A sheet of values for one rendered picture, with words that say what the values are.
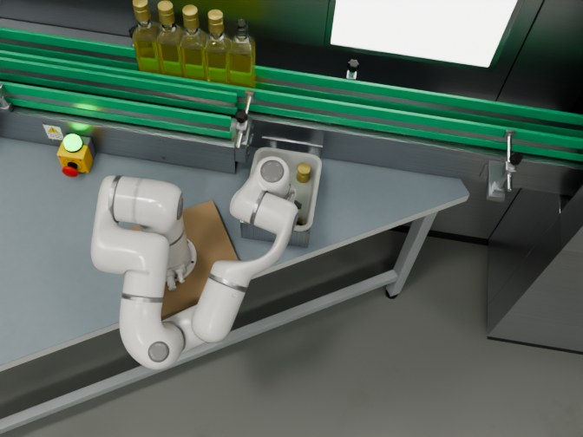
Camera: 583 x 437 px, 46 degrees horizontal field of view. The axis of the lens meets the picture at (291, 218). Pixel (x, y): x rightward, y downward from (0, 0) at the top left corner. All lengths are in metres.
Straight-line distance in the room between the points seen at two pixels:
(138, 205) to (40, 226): 0.46
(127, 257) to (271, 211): 0.31
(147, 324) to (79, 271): 0.38
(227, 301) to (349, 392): 1.05
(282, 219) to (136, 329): 0.36
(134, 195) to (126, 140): 0.42
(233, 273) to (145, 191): 0.24
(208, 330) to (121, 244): 0.25
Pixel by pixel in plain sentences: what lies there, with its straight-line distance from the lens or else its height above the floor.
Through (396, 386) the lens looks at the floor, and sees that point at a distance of 2.40.
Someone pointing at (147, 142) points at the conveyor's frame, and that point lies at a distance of 1.79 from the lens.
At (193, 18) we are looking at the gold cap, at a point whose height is 1.15.
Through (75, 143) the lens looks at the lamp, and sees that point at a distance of 1.81.
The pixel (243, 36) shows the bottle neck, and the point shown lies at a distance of 1.62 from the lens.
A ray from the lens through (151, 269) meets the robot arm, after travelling 1.41.
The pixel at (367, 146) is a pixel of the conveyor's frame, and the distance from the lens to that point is 1.79.
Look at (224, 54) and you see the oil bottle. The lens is 1.65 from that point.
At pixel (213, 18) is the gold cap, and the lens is 1.59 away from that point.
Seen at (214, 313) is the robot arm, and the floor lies 0.97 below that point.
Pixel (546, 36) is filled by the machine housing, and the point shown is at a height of 1.09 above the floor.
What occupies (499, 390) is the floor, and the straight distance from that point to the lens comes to 2.49.
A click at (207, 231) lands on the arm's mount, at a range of 1.71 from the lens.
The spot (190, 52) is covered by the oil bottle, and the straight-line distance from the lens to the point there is 1.67.
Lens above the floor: 2.27
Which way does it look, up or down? 61 degrees down
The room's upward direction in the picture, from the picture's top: 5 degrees clockwise
